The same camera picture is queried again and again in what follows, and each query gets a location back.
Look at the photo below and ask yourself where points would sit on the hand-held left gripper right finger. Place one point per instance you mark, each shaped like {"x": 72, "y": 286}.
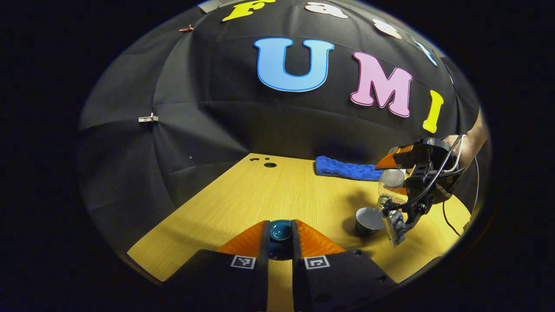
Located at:
{"x": 299, "y": 268}

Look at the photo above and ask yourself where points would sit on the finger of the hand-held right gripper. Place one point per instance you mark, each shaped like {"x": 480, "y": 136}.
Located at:
{"x": 396, "y": 159}
{"x": 405, "y": 191}

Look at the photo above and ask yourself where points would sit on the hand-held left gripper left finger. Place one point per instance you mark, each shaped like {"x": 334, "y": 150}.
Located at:
{"x": 260, "y": 268}

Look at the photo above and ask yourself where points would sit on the clear plastic water bottle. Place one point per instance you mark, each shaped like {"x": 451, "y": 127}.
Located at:
{"x": 391, "y": 182}

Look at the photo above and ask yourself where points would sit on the dark blue teacup lid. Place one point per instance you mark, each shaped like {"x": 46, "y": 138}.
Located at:
{"x": 281, "y": 232}

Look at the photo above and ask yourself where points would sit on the dark blue teacup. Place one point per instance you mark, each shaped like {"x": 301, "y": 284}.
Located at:
{"x": 368, "y": 219}

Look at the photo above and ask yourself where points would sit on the blue folded towel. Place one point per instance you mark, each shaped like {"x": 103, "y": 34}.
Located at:
{"x": 347, "y": 169}

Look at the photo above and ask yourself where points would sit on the black backdrop cloth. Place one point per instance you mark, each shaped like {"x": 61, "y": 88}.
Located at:
{"x": 217, "y": 121}

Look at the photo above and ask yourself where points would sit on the white cloth clip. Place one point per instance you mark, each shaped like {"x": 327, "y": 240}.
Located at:
{"x": 148, "y": 118}

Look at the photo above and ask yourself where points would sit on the red cloth clip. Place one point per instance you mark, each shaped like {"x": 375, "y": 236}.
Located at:
{"x": 186, "y": 29}

